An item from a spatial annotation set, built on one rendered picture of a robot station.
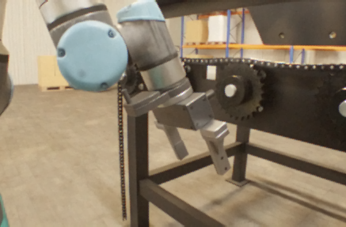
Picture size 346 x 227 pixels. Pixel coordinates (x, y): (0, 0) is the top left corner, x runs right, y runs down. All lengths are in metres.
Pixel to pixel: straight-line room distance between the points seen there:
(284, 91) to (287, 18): 0.19
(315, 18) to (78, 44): 0.57
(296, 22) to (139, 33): 0.44
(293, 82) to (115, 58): 0.52
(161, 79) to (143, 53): 0.05
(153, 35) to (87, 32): 0.18
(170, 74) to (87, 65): 0.20
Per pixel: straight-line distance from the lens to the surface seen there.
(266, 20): 0.76
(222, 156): 0.46
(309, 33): 0.70
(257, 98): 0.68
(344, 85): 0.60
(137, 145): 1.22
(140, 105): 0.41
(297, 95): 0.69
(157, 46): 0.42
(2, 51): 0.46
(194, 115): 0.42
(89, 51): 0.26
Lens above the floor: 0.94
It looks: 12 degrees down
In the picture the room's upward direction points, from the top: 1 degrees clockwise
